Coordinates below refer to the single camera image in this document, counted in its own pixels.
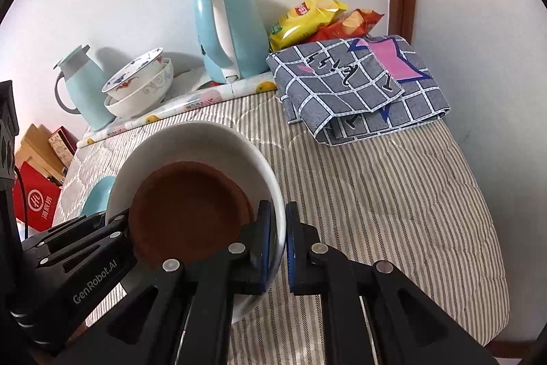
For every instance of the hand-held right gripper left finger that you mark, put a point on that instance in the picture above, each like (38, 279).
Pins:
(265, 245)

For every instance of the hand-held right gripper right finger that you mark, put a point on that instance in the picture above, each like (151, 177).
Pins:
(292, 249)

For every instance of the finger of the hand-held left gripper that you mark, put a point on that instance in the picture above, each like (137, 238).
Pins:
(85, 221)
(85, 242)

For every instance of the teal blue plate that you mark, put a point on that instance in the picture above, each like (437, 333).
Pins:
(98, 196)

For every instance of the brown plate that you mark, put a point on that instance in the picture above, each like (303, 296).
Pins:
(188, 211)

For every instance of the plain white bowl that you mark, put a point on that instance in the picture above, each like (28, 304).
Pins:
(192, 142)

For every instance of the red box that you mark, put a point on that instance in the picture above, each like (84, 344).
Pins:
(36, 198)

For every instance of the patterned brown box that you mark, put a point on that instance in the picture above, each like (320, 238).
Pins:
(64, 147)

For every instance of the striped bed sheet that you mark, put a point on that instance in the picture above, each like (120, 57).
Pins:
(363, 198)

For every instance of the plain cardboard box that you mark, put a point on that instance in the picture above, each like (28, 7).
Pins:
(34, 142)

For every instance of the light blue thermos jug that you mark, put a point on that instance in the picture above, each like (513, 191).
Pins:
(85, 91)

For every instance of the white bowl with grey swirls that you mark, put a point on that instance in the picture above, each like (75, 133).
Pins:
(145, 100)

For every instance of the red and blue patterned bowl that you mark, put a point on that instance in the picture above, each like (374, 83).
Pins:
(136, 78)

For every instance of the fruit print tablecloth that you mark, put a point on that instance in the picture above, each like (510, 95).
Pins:
(192, 100)

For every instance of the grey checked folded cloth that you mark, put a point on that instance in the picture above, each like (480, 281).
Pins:
(342, 91)

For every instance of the light blue electric kettle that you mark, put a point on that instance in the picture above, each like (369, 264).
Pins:
(239, 35)

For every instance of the yellow chip bag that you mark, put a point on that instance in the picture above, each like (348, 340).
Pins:
(303, 21)

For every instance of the red chip bag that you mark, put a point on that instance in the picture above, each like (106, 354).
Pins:
(350, 25)

